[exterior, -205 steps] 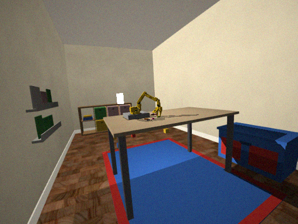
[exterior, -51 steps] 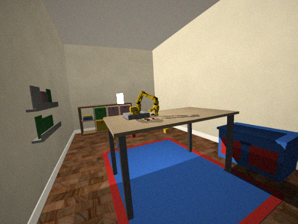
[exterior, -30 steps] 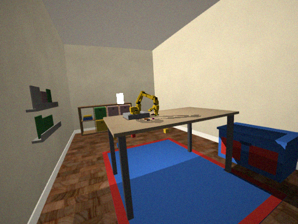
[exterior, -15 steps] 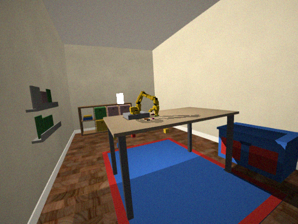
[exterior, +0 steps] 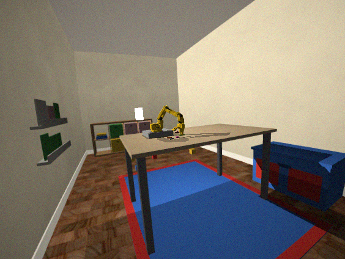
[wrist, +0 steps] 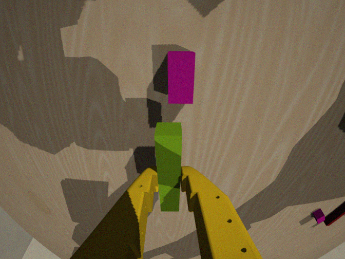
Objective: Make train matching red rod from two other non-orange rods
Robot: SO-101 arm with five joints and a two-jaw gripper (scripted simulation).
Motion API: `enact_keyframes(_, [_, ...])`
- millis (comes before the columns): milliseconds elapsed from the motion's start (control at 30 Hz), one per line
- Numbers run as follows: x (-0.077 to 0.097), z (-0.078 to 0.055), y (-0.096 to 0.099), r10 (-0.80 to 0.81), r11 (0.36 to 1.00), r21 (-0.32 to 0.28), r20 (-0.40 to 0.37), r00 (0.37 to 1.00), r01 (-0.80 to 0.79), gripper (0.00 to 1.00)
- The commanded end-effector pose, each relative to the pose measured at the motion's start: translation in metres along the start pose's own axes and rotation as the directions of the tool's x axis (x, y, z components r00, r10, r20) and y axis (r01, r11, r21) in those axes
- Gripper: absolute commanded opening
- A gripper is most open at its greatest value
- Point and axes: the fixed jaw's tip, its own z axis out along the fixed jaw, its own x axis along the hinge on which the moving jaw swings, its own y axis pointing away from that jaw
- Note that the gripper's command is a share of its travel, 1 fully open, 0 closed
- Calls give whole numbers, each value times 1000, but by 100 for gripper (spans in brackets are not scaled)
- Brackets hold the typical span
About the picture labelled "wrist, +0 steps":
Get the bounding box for magenta rod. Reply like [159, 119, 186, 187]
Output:
[168, 51, 196, 104]

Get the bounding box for magenta cube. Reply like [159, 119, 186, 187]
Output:
[313, 209, 325, 224]

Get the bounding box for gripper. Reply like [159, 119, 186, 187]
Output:
[70, 166, 263, 259]

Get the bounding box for dark red long bar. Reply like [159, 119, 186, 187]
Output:
[324, 202, 345, 226]

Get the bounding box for lime green rod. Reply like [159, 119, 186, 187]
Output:
[154, 122, 182, 212]

